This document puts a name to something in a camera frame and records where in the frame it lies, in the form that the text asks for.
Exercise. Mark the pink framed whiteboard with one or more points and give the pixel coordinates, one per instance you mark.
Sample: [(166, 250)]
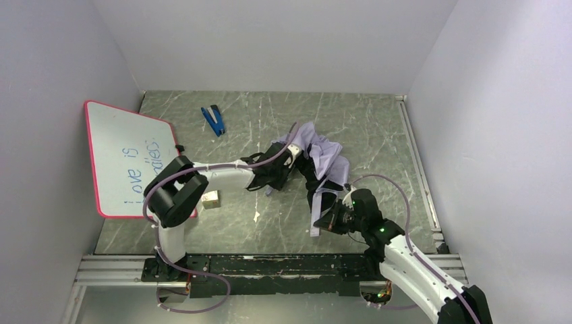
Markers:
[(127, 151)]

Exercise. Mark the blue stapler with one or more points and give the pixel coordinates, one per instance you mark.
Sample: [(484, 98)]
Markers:
[(214, 119)]

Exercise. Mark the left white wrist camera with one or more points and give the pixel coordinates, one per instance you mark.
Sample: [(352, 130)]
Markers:
[(294, 153)]

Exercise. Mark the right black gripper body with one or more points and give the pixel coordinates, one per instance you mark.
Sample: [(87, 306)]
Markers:
[(322, 192)]

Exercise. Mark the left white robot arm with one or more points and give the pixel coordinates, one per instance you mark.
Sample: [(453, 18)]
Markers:
[(171, 198)]

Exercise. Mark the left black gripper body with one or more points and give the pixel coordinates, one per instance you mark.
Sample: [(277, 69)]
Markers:
[(302, 165)]

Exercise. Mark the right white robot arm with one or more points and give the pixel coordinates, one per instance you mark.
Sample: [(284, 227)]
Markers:
[(442, 298)]

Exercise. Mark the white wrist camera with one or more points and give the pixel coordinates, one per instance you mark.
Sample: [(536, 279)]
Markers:
[(294, 153), (347, 199)]

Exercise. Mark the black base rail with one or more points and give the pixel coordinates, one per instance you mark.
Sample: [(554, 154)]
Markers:
[(346, 274)]

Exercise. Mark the lavender folding umbrella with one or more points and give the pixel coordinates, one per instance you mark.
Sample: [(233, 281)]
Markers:
[(321, 164)]

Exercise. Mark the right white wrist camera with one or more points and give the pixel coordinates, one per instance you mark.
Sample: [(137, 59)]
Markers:
[(347, 199)]

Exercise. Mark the small beige box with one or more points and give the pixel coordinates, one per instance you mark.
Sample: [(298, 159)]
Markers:
[(211, 200)]

